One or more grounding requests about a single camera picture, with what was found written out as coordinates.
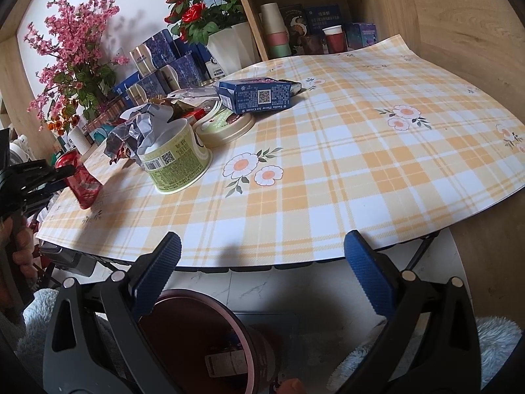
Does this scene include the crushed red soda can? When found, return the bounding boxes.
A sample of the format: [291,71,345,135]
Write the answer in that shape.
[54,149,102,210]

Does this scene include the blue rice cracker box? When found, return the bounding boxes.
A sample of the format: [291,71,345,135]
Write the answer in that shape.
[215,77,303,115]

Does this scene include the maroon plastic trash bin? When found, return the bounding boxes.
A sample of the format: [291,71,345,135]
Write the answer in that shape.
[139,289,280,393]

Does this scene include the white slim vase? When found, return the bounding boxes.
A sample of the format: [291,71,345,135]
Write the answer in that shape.
[68,126,92,156]

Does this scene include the person left hand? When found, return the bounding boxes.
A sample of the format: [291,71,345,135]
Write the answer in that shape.
[1,213,36,303]

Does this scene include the pink blossom branch arrangement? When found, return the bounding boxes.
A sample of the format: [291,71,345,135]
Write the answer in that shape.
[24,0,128,136]

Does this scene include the white flower pot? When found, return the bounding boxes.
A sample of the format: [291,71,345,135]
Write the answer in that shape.
[206,21,261,75]

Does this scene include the stacked pastel paper cups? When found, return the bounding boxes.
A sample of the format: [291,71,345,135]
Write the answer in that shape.
[261,3,292,59]

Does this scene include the clear plastic wrapper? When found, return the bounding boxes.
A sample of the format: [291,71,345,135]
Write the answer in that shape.
[166,86,220,108]

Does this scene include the yellow plaid tablecloth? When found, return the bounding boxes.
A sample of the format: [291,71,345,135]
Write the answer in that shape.
[37,36,524,268]

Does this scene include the red paper cup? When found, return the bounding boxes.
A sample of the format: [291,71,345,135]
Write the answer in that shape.
[322,25,347,54]

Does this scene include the green instant noodle cup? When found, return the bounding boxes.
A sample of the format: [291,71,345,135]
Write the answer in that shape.
[137,118,213,194]

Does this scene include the red rose bouquet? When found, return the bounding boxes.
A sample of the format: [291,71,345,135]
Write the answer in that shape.
[165,0,247,45]

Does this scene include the green noodle cup lid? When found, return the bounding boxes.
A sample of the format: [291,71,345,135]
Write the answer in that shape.
[193,106,255,148]

